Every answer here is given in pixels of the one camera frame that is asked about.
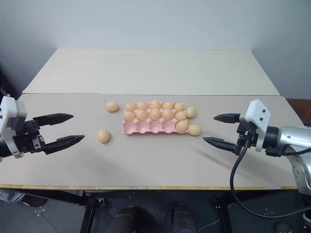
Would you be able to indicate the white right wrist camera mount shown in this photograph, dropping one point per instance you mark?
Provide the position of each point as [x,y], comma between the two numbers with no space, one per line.
[258,114]

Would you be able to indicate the black table frame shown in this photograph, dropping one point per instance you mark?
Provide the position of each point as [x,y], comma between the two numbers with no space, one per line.
[73,196]

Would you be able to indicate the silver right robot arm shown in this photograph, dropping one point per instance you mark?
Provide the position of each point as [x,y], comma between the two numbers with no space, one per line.
[291,139]

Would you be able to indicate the dark rounded shape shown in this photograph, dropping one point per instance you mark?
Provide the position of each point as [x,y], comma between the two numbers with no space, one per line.
[130,219]
[183,218]

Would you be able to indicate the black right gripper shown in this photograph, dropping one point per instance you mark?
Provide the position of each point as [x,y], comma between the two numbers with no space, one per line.
[249,136]

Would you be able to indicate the tan egg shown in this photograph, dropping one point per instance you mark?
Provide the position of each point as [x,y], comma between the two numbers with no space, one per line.
[142,115]
[155,104]
[167,114]
[155,114]
[167,105]
[142,105]
[111,106]
[180,115]
[129,116]
[195,130]
[191,112]
[181,126]
[103,136]
[130,106]
[179,106]

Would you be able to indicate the pink egg tray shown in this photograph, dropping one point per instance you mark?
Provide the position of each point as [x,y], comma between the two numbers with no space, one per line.
[145,128]

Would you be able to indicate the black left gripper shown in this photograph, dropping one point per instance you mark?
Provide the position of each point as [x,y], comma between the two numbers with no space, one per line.
[29,138]

